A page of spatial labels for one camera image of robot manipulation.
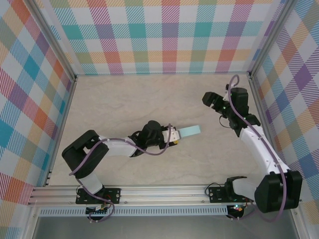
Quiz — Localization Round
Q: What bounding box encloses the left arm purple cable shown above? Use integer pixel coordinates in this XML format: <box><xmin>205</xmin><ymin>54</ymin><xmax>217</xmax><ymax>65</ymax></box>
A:
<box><xmin>69</xmin><ymin>123</ymin><xmax>173</xmax><ymax>223</ymax></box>

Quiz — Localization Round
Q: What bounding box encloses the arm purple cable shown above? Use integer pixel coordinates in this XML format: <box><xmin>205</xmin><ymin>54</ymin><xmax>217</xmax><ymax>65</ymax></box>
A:
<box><xmin>69</xmin><ymin>123</ymin><xmax>173</xmax><ymax>223</ymax></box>
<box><xmin>228</xmin><ymin>74</ymin><xmax>287</xmax><ymax>223</ymax></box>

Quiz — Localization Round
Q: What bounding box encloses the aluminium side rail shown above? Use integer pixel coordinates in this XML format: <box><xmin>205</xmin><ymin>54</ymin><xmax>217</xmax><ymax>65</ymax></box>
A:
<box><xmin>248</xmin><ymin>73</ymin><xmax>286</xmax><ymax>185</ymax></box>
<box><xmin>43</xmin><ymin>76</ymin><xmax>78</xmax><ymax>187</ymax></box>

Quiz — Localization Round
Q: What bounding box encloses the wide aluminium mounting rail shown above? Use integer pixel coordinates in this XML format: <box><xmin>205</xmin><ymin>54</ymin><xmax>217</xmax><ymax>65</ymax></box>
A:
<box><xmin>27</xmin><ymin>184</ymin><xmax>304</xmax><ymax>206</ymax></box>

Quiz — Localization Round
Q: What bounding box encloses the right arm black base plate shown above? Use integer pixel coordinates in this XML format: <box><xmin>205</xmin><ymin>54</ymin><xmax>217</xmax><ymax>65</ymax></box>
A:
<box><xmin>208</xmin><ymin>186</ymin><xmax>254</xmax><ymax>204</ymax></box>

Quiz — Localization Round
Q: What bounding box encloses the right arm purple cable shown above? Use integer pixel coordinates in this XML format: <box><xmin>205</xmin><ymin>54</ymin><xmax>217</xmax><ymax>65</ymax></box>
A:
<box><xmin>228</xmin><ymin>74</ymin><xmax>287</xmax><ymax>223</ymax></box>

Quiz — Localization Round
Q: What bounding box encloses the aluminium frame post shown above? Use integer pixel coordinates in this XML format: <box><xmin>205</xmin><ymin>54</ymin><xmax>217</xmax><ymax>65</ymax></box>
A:
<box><xmin>23</xmin><ymin>0</ymin><xmax>78</xmax><ymax>83</ymax></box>
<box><xmin>248</xmin><ymin>0</ymin><xmax>300</xmax><ymax>78</ymax></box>

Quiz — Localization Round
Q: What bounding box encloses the slotted grey cable duct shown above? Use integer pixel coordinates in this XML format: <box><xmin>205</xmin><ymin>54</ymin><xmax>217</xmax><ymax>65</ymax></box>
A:
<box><xmin>39</xmin><ymin>208</ymin><xmax>229</xmax><ymax>217</ymax></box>

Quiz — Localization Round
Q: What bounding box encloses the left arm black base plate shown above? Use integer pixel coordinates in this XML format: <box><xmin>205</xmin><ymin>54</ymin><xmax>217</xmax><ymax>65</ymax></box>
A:
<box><xmin>75</xmin><ymin>188</ymin><xmax>122</xmax><ymax>205</ymax></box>

